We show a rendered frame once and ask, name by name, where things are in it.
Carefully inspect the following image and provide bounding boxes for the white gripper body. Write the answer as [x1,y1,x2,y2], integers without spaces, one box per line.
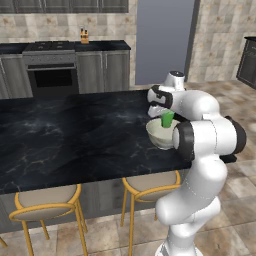
[147,103,165,119]

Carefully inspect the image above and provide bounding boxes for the green cup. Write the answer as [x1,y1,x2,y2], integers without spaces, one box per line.
[160,111,176,129]

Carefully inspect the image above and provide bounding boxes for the white bowl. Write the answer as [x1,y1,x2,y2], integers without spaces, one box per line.
[145,118,183,151]

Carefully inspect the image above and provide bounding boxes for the black marble dining island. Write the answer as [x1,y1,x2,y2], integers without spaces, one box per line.
[0,88,238,235]

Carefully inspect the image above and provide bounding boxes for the grey base cupboards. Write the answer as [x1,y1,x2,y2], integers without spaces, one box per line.
[75,49,131,95]
[0,54,34,100]

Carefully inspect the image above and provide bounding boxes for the wooden knife block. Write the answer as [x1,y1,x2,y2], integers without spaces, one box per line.
[79,27,90,45]

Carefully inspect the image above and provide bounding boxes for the dark cupboard unit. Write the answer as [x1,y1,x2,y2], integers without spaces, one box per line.
[236,35,256,90]

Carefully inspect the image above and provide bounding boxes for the grey oven with hob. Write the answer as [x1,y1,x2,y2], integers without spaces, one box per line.
[22,40,80,98]

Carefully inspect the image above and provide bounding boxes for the grey wall cupboards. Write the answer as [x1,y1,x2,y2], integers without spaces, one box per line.
[0,0,130,15]

